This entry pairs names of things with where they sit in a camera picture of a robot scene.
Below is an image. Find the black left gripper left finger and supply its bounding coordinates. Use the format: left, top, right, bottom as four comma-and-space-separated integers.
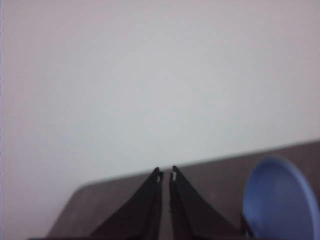
90, 167, 164, 238

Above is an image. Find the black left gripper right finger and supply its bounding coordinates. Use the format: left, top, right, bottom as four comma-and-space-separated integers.
169, 166, 240, 238

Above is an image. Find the blue plate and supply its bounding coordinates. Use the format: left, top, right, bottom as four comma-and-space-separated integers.
242, 156, 320, 240

